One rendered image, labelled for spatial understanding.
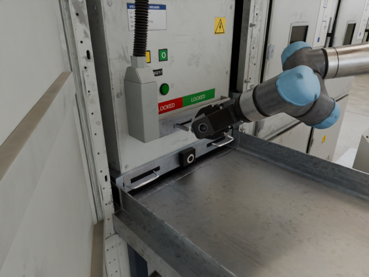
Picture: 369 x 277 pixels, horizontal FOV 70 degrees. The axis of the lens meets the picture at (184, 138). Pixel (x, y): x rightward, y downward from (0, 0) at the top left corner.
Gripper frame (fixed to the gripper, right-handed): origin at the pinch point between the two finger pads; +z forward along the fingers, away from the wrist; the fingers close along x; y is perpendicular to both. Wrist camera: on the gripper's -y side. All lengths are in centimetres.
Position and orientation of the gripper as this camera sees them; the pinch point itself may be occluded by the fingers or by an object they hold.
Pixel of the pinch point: (192, 130)
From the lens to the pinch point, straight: 76.8
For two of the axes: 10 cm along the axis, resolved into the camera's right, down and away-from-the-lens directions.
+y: 7.2, -3.4, 6.0
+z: -5.6, 2.2, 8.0
